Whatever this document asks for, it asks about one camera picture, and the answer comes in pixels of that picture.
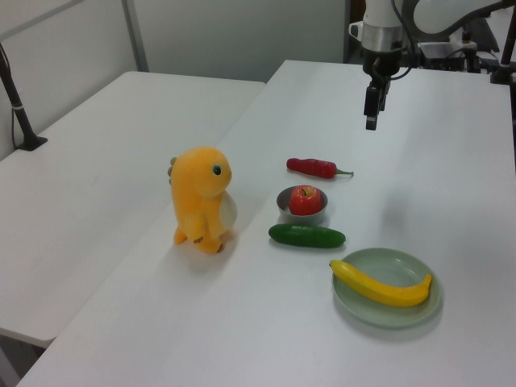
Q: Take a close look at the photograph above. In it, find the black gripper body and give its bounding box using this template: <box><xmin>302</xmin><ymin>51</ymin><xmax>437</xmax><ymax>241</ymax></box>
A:
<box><xmin>362</xmin><ymin>48</ymin><xmax>401</xmax><ymax>88</ymax></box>

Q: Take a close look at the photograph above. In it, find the red chili pepper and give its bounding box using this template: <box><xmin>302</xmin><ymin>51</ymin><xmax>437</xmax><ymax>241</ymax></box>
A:
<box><xmin>286</xmin><ymin>157</ymin><xmax>355</xmax><ymax>181</ymax></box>

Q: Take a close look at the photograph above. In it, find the pale green plastic plate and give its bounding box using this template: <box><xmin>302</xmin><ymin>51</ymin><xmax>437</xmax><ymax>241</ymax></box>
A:
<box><xmin>331</xmin><ymin>247</ymin><xmax>443</xmax><ymax>328</ymax></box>

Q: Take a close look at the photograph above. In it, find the black electronic equipment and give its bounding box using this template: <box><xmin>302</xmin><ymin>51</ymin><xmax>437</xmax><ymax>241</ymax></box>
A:
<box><xmin>418</xmin><ymin>19</ymin><xmax>497</xmax><ymax>74</ymax></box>

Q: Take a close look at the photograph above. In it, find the red apple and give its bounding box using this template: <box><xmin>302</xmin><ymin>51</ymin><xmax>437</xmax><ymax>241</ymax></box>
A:
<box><xmin>288</xmin><ymin>185</ymin><xmax>323</xmax><ymax>217</ymax></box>

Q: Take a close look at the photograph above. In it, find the black stand with clamp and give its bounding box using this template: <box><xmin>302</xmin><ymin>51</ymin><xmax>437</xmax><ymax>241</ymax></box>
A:
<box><xmin>489</xmin><ymin>23</ymin><xmax>516</xmax><ymax>85</ymax></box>

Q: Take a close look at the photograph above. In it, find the small grey bowl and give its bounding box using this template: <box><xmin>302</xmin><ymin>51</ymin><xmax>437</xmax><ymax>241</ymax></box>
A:
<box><xmin>276</xmin><ymin>185</ymin><xmax>329</xmax><ymax>227</ymax></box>

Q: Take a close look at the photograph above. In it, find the green cucumber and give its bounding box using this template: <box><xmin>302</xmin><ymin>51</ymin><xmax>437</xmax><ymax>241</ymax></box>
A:
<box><xmin>268</xmin><ymin>223</ymin><xmax>347</xmax><ymax>249</ymax></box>

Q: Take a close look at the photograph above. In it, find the yellow banana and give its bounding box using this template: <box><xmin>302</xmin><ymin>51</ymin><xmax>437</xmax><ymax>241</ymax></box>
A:
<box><xmin>329</xmin><ymin>259</ymin><xmax>433</xmax><ymax>309</ymax></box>

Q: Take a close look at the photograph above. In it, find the yellow plush chick toy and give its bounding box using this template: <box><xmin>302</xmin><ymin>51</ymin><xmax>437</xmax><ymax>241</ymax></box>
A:
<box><xmin>167</xmin><ymin>145</ymin><xmax>239</xmax><ymax>256</ymax></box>

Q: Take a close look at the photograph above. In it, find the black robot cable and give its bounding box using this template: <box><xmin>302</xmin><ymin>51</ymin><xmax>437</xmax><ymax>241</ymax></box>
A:
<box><xmin>389</xmin><ymin>0</ymin><xmax>421</xmax><ymax>81</ymax></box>

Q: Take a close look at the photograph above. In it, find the black camera stand pole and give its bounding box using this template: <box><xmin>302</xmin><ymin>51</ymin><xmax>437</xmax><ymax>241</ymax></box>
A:
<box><xmin>0</xmin><ymin>42</ymin><xmax>48</xmax><ymax>152</ymax></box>

